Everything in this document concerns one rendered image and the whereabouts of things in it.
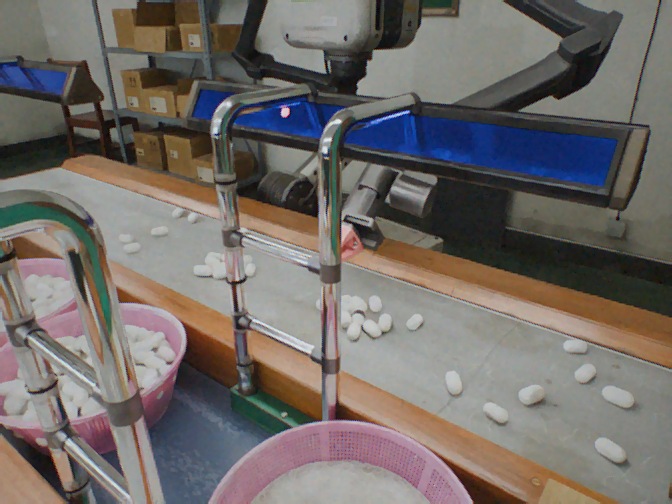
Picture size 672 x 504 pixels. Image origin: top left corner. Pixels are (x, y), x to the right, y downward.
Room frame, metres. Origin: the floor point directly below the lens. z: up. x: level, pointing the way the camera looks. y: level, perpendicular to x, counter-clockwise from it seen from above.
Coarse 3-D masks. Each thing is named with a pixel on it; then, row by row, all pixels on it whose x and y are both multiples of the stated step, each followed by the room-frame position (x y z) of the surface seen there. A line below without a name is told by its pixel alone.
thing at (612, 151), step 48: (192, 96) 0.78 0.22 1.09; (336, 96) 0.63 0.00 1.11; (288, 144) 0.64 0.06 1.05; (384, 144) 0.56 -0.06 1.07; (432, 144) 0.53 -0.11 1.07; (480, 144) 0.50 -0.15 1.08; (528, 144) 0.48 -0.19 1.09; (576, 144) 0.45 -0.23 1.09; (624, 144) 0.43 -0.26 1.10; (528, 192) 0.45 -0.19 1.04; (576, 192) 0.43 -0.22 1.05; (624, 192) 0.41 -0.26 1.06
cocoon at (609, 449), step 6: (600, 438) 0.41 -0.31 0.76; (606, 438) 0.41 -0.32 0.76; (600, 444) 0.40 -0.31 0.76; (606, 444) 0.40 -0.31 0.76; (612, 444) 0.40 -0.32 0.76; (600, 450) 0.40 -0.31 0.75; (606, 450) 0.39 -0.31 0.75; (612, 450) 0.39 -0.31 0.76; (618, 450) 0.39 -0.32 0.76; (624, 450) 0.39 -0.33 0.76; (606, 456) 0.39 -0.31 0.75; (612, 456) 0.39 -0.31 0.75; (618, 456) 0.39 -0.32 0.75; (624, 456) 0.39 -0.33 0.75; (618, 462) 0.38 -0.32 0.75
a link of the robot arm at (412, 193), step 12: (408, 180) 0.75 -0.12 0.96; (420, 180) 0.76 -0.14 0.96; (432, 180) 0.76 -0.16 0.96; (396, 192) 0.74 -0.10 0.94; (408, 192) 0.73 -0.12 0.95; (420, 192) 0.73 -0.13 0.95; (432, 192) 0.75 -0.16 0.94; (396, 204) 0.74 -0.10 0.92; (408, 204) 0.73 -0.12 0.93; (420, 204) 0.72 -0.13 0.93; (420, 216) 0.73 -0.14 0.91
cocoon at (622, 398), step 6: (606, 390) 0.49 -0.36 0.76; (612, 390) 0.49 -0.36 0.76; (618, 390) 0.48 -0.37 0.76; (606, 396) 0.48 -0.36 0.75; (612, 396) 0.48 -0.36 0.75; (618, 396) 0.48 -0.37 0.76; (624, 396) 0.48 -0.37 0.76; (630, 396) 0.47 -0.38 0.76; (612, 402) 0.48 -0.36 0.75; (618, 402) 0.47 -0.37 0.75; (624, 402) 0.47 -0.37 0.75; (630, 402) 0.47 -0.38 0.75
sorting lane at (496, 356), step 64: (64, 192) 1.33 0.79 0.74; (128, 192) 1.33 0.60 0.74; (128, 256) 0.92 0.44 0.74; (192, 256) 0.92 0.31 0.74; (256, 256) 0.92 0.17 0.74; (448, 320) 0.68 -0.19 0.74; (512, 320) 0.68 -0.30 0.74; (384, 384) 0.52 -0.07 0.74; (512, 384) 0.52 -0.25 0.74; (576, 384) 0.52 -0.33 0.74; (640, 384) 0.52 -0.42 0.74; (512, 448) 0.41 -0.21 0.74; (576, 448) 0.41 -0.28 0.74; (640, 448) 0.41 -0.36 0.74
